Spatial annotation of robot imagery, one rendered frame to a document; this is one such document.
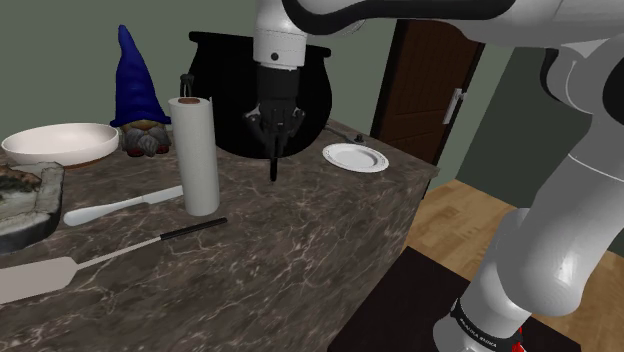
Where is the grey utensil with black knob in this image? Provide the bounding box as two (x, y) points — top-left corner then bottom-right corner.
(323, 124), (367, 145)

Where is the white knife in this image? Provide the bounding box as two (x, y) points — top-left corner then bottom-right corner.
(62, 184), (185, 228)

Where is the grey stone tray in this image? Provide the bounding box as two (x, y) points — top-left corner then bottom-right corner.
(0, 161), (66, 256)

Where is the white plate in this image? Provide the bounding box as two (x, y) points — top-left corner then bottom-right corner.
(321, 142), (391, 174)

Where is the blue-hatted gnome figure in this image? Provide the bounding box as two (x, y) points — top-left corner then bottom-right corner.
(109, 24), (173, 159)

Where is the large black cauldron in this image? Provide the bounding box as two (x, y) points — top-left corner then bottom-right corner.
(187, 30), (334, 160)

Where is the white bowl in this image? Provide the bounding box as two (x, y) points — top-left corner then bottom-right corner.
(1, 122), (121, 170)

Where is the black robot stand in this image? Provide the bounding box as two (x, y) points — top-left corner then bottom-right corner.
(326, 245), (582, 352)

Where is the white paper towel roll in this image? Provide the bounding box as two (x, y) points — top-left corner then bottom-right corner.
(167, 96), (221, 218)

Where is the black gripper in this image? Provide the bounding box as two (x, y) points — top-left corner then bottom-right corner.
(243, 65), (307, 184)

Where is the brown wooden door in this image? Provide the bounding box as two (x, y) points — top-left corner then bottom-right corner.
(369, 18), (487, 167)

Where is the black-handled white spatula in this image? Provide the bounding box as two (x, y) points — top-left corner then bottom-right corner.
(0, 216), (229, 306)

